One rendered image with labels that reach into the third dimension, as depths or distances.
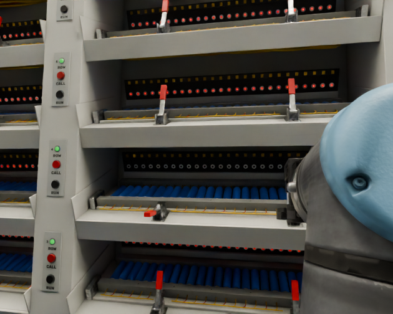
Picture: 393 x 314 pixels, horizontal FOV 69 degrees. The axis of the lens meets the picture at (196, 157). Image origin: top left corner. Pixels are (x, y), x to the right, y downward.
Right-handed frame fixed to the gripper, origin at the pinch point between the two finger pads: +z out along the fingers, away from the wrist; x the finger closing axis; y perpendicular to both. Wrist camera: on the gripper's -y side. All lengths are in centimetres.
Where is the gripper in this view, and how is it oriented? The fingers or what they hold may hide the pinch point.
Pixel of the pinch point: (300, 218)
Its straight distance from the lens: 52.1
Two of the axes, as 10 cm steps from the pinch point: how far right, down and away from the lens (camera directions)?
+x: -9.8, 0.0, 1.8
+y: 0.4, -9.7, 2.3
